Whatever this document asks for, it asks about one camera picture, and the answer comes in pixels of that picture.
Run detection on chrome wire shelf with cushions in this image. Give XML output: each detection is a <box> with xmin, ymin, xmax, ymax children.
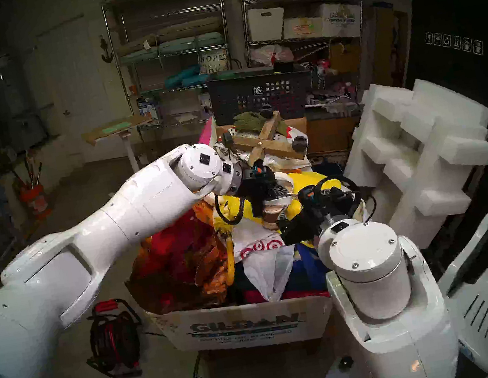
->
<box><xmin>100</xmin><ymin>0</ymin><xmax>247</xmax><ymax>164</ymax></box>

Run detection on yellow curved handle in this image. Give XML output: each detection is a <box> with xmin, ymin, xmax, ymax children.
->
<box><xmin>220</xmin><ymin>237</ymin><xmax>240</xmax><ymax>287</ymax></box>

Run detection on small Gildan cardboard box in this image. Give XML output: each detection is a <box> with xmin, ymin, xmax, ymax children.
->
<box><xmin>317</xmin><ymin>0</ymin><xmax>366</xmax><ymax>43</ymax></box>

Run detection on red fabric item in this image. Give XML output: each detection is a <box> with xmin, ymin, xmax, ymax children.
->
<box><xmin>242</xmin><ymin>278</ymin><xmax>330</xmax><ymax>310</ymax></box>

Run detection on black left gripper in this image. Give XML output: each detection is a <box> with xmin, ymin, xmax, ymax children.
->
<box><xmin>234</xmin><ymin>160</ymin><xmax>297</xmax><ymax>219</ymax></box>

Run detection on white storage bin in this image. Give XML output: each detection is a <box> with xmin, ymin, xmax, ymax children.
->
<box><xmin>246</xmin><ymin>4</ymin><xmax>288</xmax><ymax>44</ymax></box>

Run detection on tan wooden board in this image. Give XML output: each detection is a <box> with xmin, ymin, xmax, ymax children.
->
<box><xmin>363</xmin><ymin>4</ymin><xmax>407</xmax><ymax>88</ymax></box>

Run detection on teal seat cushion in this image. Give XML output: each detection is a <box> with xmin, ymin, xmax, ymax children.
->
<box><xmin>117</xmin><ymin>31</ymin><xmax>226</xmax><ymax>64</ymax></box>

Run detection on turquoise folded cushion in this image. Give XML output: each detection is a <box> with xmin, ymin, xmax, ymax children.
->
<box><xmin>162</xmin><ymin>64</ymin><xmax>204</xmax><ymax>90</ymax></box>

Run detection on crumpled clear plastic bag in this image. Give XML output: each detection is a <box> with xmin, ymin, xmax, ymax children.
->
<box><xmin>319</xmin><ymin>92</ymin><xmax>361</xmax><ymax>117</ymax></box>

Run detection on blue white product box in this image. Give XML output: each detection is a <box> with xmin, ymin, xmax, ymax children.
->
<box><xmin>136</xmin><ymin>94</ymin><xmax>166</xmax><ymax>127</ymax></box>

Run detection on red orange patterned bag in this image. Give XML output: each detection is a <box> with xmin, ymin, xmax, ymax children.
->
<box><xmin>113</xmin><ymin>195</ymin><xmax>237</xmax><ymax>320</ymax></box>

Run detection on white strap wedge sandal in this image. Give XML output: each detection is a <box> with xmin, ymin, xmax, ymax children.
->
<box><xmin>254</xmin><ymin>170</ymin><xmax>301</xmax><ymax>232</ymax></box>

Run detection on pink flowers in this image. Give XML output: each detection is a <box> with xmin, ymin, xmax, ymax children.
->
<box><xmin>332</xmin><ymin>79</ymin><xmax>356</xmax><ymax>98</ymax></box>

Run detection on green knit gloves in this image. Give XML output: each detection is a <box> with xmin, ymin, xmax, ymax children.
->
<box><xmin>232</xmin><ymin>106</ymin><xmax>288</xmax><ymax>142</ymax></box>

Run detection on beige seat cushion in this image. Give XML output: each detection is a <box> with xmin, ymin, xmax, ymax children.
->
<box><xmin>114</xmin><ymin>34</ymin><xmax>161</xmax><ymax>59</ymax></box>
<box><xmin>154</xmin><ymin>16</ymin><xmax>223</xmax><ymax>44</ymax></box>

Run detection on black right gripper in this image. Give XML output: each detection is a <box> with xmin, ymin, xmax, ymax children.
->
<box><xmin>273</xmin><ymin>177</ymin><xmax>364</xmax><ymax>247</ymax></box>

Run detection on white foam packing block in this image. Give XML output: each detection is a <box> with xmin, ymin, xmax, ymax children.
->
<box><xmin>332</xmin><ymin>66</ymin><xmax>488</xmax><ymax>260</ymax></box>

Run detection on orange bucket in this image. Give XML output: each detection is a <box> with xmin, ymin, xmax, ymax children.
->
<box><xmin>19</xmin><ymin>183</ymin><xmax>51</xmax><ymax>221</ymax></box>

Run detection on HOPE text pillow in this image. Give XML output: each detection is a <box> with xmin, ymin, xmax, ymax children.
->
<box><xmin>197</xmin><ymin>48</ymin><xmax>230</xmax><ymax>76</ymax></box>

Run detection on white red-print plastic bag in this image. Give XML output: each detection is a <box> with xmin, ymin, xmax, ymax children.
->
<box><xmin>228</xmin><ymin>211</ymin><xmax>305</xmax><ymax>307</ymax></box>

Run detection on wooden cross caster dolly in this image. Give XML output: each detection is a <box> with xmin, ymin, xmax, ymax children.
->
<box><xmin>215</xmin><ymin>106</ymin><xmax>311</xmax><ymax>172</ymax></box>

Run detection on dark blue fabric bag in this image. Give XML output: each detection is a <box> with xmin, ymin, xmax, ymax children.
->
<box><xmin>230</xmin><ymin>242</ymin><xmax>334</xmax><ymax>305</ymax></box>

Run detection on chrome wire shelf with boxes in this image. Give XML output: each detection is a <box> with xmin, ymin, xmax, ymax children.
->
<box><xmin>239</xmin><ymin>0</ymin><xmax>378</xmax><ymax>107</ymax></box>

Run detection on red black cable reel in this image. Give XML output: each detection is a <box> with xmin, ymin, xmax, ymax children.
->
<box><xmin>78</xmin><ymin>295</ymin><xmax>150</xmax><ymax>378</ymax></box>

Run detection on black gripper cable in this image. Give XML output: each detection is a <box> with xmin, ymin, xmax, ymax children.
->
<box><xmin>311</xmin><ymin>169</ymin><xmax>380</xmax><ymax>231</ymax></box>
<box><xmin>214</xmin><ymin>191</ymin><xmax>250</xmax><ymax>228</ymax></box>

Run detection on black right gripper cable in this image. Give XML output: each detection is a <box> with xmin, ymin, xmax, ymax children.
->
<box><xmin>311</xmin><ymin>169</ymin><xmax>380</xmax><ymax>231</ymax></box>

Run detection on white door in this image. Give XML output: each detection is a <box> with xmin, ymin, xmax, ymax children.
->
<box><xmin>35</xmin><ymin>12</ymin><xmax>127</xmax><ymax>168</ymax></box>

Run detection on dark anchor wall ornament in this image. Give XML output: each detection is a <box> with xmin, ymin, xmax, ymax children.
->
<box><xmin>98</xmin><ymin>34</ymin><xmax>115</xmax><ymax>65</ymax></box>

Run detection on grey water heater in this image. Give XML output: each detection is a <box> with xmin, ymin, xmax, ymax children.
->
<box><xmin>0</xmin><ymin>45</ymin><xmax>49</xmax><ymax>154</ymax></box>

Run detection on large brown box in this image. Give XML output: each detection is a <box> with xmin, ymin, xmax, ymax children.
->
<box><xmin>304</xmin><ymin>106</ymin><xmax>367</xmax><ymax>157</ymax></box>

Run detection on pink white plastic bag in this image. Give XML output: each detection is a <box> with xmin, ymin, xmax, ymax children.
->
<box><xmin>249</xmin><ymin>41</ymin><xmax>296</xmax><ymax>69</ymax></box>

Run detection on large Gildan cardboard box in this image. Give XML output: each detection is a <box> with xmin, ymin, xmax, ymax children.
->
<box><xmin>146</xmin><ymin>281</ymin><xmax>339</xmax><ymax>365</ymax></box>

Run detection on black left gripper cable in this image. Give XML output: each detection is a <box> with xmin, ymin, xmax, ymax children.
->
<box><xmin>214</xmin><ymin>191</ymin><xmax>250</xmax><ymax>228</ymax></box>

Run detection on black plastic mesh basket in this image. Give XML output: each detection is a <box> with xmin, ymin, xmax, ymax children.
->
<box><xmin>205</xmin><ymin>58</ymin><xmax>318</xmax><ymax>132</ymax></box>

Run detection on small labelled cardboard box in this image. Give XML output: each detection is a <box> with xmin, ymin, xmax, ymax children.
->
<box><xmin>281</xmin><ymin>12</ymin><xmax>325</xmax><ymax>42</ymax></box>

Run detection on white stand cardboard-top table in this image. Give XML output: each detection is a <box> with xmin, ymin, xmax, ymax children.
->
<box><xmin>79</xmin><ymin>111</ymin><xmax>163</xmax><ymax>179</ymax></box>

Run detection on brown cardboard box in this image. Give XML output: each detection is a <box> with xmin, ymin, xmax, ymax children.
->
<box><xmin>326</xmin><ymin>39</ymin><xmax>365</xmax><ymax>75</ymax></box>

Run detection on black flight case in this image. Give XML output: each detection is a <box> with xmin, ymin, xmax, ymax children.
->
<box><xmin>389</xmin><ymin>0</ymin><xmax>488</xmax><ymax>254</ymax></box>

